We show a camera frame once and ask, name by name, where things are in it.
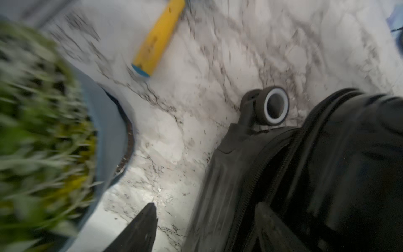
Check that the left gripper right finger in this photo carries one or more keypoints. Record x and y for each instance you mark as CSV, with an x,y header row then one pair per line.
x,y
274,235

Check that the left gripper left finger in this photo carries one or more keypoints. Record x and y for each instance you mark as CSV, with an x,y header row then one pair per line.
x,y
139,235

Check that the black white space suitcase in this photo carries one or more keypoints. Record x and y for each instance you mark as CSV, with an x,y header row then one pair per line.
x,y
336,181

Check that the green plant in blue pot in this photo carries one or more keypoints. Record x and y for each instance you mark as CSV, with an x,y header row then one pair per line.
x,y
64,142

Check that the blue yellow toy rake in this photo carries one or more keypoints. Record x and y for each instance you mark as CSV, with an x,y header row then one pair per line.
x,y
158,38

